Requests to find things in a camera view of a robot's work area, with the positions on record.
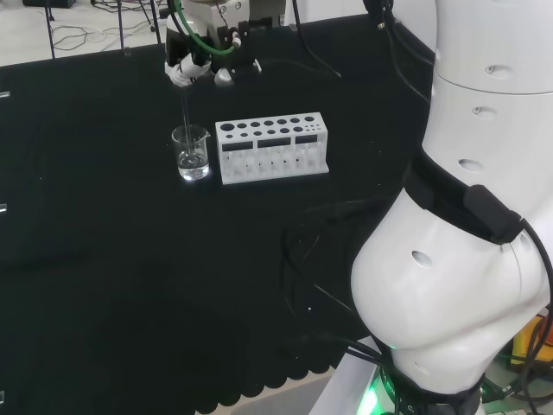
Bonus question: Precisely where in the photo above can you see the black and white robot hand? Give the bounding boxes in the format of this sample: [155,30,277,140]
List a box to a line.
[164,0,264,88]

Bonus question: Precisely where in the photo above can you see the clear glass rod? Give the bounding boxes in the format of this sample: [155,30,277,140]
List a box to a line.
[179,81,194,159]

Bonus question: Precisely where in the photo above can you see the white test tube rack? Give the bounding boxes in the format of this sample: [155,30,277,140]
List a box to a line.
[214,112,331,187]

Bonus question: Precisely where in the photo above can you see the black tripod leg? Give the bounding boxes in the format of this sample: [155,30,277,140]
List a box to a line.
[115,0,129,51]
[143,0,162,45]
[41,0,56,60]

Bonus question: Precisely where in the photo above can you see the clear glass beaker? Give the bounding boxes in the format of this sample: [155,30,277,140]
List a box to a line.
[171,124,212,182]

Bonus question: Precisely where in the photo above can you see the black bench cloth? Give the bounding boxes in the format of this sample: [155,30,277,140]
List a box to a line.
[0,11,437,415]

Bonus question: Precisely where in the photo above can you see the yellow stop button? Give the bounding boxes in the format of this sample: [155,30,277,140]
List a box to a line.
[511,310,553,368]

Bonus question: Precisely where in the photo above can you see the green cable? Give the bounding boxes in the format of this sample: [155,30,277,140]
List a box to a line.
[168,0,238,57]

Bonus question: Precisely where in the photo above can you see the thin black cable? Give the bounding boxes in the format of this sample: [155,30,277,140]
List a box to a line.
[291,0,343,80]

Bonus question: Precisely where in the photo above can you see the black cable with gold connector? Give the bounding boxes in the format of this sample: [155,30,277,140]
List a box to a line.
[362,0,435,105]

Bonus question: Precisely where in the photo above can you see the black looped cable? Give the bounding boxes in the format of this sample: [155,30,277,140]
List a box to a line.
[280,198,390,368]

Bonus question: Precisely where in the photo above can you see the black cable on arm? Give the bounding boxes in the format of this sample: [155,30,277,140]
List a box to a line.
[516,218,553,415]

